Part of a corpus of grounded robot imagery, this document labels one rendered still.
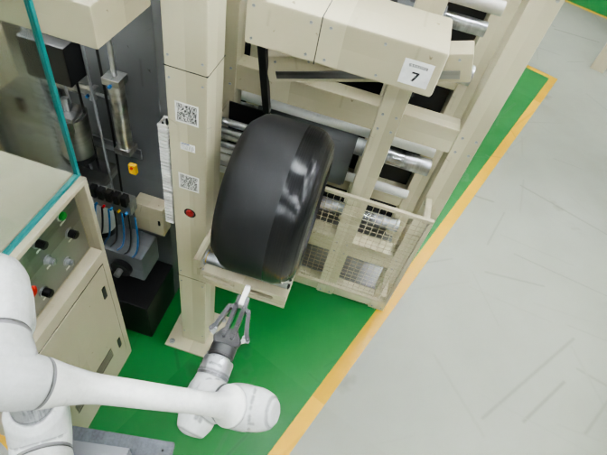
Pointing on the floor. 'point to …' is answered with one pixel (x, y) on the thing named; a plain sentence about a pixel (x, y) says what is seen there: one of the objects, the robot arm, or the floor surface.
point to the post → (200, 84)
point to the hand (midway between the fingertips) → (244, 296)
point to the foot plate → (191, 339)
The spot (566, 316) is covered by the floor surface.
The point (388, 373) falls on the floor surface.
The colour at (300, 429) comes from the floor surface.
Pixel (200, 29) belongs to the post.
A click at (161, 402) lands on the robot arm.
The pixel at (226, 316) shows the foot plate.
